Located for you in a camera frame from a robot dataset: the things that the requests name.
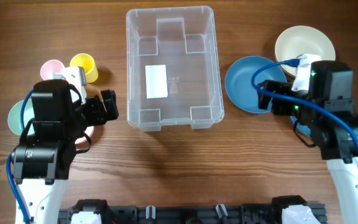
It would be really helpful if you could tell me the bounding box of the blue bowl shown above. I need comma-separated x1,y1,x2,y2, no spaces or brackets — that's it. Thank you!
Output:
225,56,273,114
290,116,311,137

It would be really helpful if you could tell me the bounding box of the cream bowl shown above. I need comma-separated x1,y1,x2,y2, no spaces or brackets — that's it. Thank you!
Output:
275,26,336,62

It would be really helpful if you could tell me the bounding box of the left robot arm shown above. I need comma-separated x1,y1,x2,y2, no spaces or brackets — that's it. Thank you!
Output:
6,80,119,223

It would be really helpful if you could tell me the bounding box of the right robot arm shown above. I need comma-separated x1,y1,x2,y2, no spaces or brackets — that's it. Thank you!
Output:
251,60,358,223

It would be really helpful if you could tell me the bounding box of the white label in container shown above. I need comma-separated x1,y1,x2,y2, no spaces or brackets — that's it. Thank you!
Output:
145,65,168,99

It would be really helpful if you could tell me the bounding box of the clear plastic storage container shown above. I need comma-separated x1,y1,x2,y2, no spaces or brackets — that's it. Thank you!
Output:
126,6,224,131

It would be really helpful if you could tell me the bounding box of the pale pink bowl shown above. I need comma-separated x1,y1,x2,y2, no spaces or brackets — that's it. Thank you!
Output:
75,126,94,144

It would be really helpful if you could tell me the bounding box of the yellow cup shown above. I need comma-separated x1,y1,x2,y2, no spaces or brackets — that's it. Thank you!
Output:
70,53,99,83

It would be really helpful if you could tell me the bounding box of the pink cup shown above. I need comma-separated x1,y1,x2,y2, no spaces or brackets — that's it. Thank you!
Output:
40,59,65,80

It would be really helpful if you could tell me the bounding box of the green bowl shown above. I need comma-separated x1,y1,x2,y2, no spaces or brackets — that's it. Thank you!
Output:
7,99,34,135

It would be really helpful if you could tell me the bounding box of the left blue cable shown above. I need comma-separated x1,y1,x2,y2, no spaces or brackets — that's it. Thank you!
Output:
6,88,35,224

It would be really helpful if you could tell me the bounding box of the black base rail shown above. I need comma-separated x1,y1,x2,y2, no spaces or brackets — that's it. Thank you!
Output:
57,195,328,224

